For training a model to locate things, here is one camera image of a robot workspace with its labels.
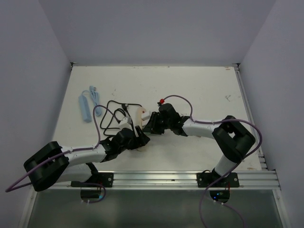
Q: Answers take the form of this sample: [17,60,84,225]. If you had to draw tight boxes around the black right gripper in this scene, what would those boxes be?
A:
[143,112,172,135]

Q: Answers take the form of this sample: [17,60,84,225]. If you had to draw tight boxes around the beige power strip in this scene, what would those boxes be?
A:
[135,107,146,129]

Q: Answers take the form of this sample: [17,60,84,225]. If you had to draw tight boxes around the light blue power strip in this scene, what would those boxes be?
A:
[78,95,92,123]

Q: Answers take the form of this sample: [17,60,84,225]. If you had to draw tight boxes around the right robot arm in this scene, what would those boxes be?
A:
[141,104,256,187]

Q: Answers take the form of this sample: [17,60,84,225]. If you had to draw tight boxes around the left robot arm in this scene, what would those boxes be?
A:
[24,126,150,192]

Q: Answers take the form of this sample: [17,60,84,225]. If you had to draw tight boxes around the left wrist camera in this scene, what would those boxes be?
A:
[118,116,132,130]

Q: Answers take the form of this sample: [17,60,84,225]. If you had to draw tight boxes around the black power cable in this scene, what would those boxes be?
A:
[100,100,143,136]

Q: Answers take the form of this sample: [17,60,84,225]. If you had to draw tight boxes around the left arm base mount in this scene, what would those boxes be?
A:
[71,172,114,188]

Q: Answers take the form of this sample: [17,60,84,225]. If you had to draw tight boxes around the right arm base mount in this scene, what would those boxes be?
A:
[196,170,240,188]

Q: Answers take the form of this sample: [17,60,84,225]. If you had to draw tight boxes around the aluminium table edge rail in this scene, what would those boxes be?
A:
[19,170,288,228]

